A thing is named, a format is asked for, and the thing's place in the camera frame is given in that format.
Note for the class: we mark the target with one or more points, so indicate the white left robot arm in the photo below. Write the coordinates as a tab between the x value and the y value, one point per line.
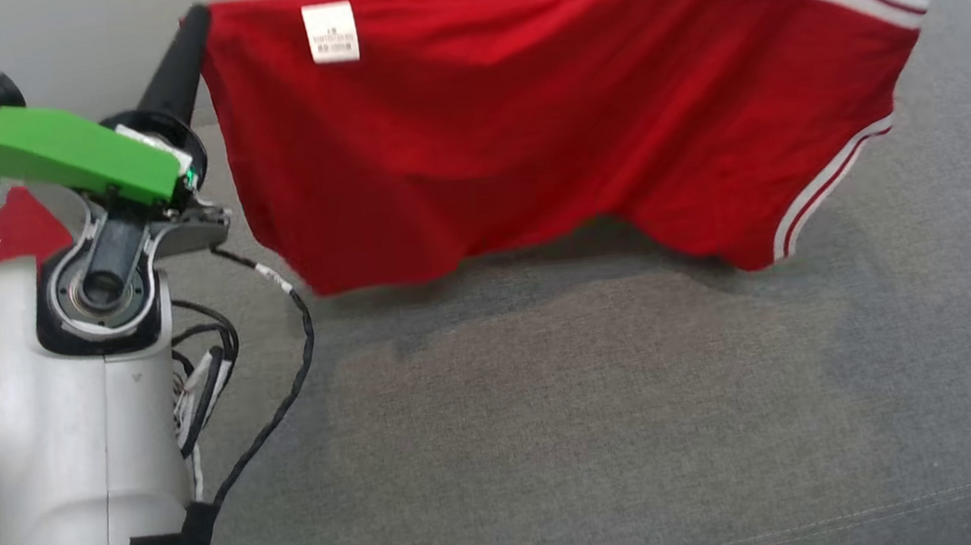
78	465

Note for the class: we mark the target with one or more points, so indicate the red and white jersey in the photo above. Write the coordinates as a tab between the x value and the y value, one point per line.
523	122

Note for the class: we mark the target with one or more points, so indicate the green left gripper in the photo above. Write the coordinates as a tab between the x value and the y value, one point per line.
60	152

